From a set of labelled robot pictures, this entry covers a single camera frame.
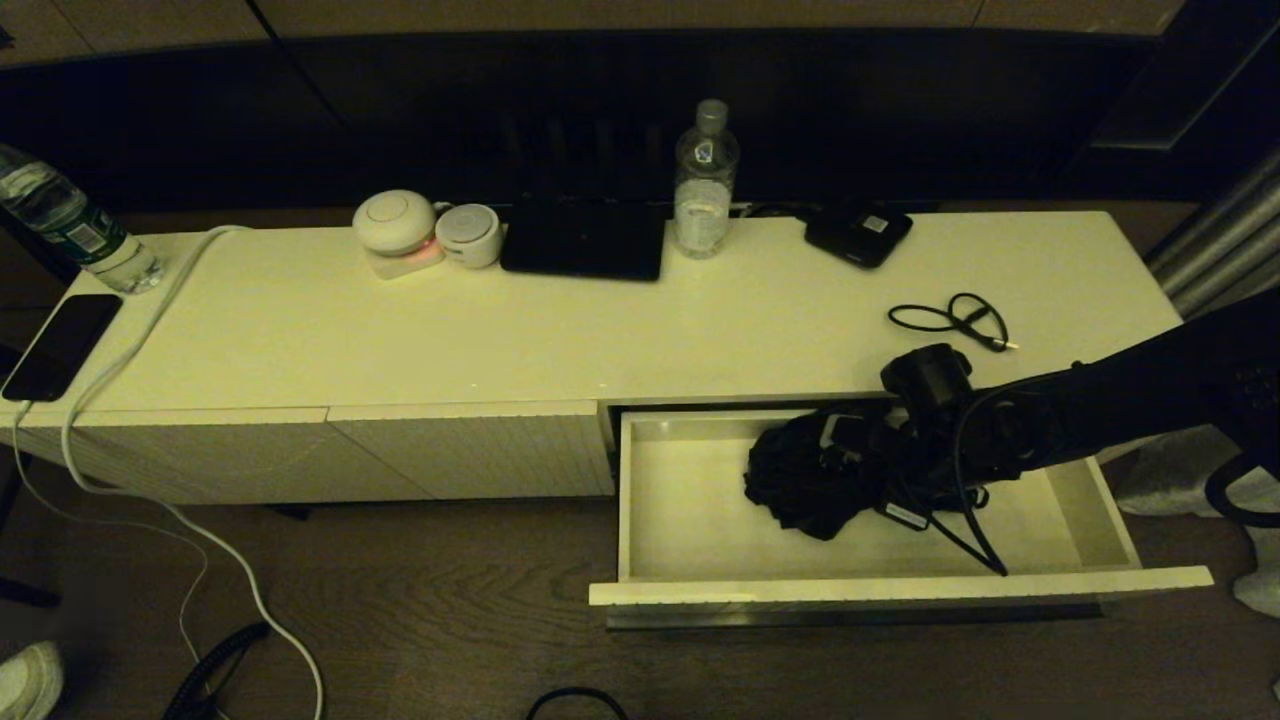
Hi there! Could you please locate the clear water bottle grey cap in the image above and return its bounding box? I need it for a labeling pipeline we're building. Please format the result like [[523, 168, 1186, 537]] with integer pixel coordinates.
[[672, 98, 742, 259]]

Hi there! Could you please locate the small black router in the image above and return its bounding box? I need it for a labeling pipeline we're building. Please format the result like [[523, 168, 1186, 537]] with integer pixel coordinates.
[[805, 204, 914, 269]]

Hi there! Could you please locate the black coiled cable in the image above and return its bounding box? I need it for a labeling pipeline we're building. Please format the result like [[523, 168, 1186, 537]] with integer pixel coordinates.
[[163, 622, 273, 720]]

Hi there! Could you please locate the white low cabinet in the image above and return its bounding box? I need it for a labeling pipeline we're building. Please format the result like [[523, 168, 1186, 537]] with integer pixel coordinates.
[[0, 210, 1229, 506]]

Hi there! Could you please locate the water bottle green label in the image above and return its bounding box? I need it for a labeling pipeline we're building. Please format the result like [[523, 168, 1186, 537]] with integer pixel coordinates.
[[0, 145, 169, 296]]

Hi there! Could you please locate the black smartphone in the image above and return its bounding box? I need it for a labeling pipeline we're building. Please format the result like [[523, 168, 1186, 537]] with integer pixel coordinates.
[[2, 294, 124, 404]]

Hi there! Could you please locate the black folding umbrella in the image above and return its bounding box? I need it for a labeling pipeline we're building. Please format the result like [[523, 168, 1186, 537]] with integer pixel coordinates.
[[743, 405, 901, 541]]

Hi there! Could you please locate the grey curtain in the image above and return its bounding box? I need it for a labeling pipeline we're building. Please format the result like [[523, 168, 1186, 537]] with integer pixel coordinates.
[[1115, 150, 1280, 621]]

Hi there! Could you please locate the large white round lamp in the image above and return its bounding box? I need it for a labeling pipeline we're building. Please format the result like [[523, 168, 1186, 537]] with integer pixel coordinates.
[[352, 190, 447, 281]]

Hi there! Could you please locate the white drawer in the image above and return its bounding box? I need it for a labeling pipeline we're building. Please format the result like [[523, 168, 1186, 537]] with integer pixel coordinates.
[[588, 402, 1216, 631]]

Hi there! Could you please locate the white sneaker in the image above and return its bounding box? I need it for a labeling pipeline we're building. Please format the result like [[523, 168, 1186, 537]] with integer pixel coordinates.
[[0, 640, 66, 720]]

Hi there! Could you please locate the black audio cable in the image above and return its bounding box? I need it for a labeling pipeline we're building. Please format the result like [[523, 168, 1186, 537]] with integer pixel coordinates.
[[888, 292, 1019, 353]]

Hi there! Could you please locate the thin white charging cable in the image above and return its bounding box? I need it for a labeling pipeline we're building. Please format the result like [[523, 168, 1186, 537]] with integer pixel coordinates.
[[10, 400, 231, 720]]

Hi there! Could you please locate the thick white power cord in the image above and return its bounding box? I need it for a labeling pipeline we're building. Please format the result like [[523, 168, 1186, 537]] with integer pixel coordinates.
[[62, 226, 327, 720]]

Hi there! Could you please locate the black flat set-top box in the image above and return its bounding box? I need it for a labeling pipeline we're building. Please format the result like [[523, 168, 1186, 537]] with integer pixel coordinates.
[[500, 198, 667, 283]]

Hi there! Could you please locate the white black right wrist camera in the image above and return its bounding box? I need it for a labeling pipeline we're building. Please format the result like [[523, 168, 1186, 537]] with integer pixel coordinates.
[[820, 412, 883, 463]]

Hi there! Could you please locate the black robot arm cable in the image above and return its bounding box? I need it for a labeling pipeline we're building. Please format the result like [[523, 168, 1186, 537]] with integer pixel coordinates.
[[890, 385, 1081, 578]]

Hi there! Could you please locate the small white round speaker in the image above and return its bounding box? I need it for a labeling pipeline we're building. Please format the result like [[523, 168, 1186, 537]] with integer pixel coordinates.
[[436, 204, 504, 270]]

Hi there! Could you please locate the black looped floor cable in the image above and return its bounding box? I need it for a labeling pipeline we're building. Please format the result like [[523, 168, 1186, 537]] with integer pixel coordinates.
[[525, 686, 629, 720]]

